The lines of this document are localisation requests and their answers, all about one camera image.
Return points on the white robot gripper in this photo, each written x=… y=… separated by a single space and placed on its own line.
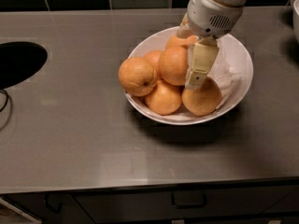
x=209 y=15

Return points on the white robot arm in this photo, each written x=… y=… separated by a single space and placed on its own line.
x=208 y=20

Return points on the back orange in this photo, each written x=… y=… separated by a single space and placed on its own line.
x=175 y=41

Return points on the top centre orange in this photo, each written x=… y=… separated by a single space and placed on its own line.
x=173 y=65

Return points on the white bowl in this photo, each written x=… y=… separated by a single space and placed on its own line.
x=239 y=62

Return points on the front right orange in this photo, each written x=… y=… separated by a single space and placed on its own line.
x=204 y=100

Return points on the front centre orange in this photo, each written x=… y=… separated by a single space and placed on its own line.
x=165 y=99

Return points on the orange at bowl left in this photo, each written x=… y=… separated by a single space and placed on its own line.
x=137 y=76

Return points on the small hidden orange behind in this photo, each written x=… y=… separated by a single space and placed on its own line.
x=153 y=57

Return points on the white paper liner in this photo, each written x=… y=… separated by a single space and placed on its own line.
x=225 y=69

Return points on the black round object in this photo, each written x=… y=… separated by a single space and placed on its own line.
x=19 y=61

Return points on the dark cabinet door left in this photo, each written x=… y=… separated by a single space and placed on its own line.
x=50 y=208

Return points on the dark drawer with handle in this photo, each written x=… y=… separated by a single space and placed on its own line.
x=181 y=203

